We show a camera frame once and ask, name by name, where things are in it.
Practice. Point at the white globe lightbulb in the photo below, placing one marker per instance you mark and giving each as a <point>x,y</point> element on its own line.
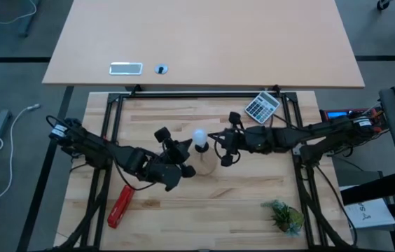
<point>199,137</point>

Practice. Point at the black caster wheel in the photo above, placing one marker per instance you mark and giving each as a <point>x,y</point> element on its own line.
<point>382,4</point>

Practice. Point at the red electronics box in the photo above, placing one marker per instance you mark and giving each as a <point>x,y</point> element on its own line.
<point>335,114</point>

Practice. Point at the beige wooden desk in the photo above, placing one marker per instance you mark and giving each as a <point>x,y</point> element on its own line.
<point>201,35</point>

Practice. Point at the small potted green plant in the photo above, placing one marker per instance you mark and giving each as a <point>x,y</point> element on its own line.
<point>285,217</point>

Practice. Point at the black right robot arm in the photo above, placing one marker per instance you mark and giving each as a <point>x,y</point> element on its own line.
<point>288,136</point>

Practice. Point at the grey desk calculator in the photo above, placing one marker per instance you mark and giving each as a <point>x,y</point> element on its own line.
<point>262,107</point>

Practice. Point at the white printed paper sheet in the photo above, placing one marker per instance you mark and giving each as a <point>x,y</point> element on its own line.
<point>369,213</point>

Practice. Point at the round wooden lamp base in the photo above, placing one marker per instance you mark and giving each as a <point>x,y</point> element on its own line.
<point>204,164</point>

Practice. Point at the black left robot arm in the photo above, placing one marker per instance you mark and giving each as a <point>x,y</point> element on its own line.
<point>89,147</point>

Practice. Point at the red stapler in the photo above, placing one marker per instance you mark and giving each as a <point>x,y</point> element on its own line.
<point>120,206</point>

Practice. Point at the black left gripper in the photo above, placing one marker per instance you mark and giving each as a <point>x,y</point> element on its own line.
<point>173,154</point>

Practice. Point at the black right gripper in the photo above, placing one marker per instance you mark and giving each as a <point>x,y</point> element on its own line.
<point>234,140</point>

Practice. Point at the black aluminium table frame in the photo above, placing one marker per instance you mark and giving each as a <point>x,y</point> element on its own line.
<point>201,94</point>

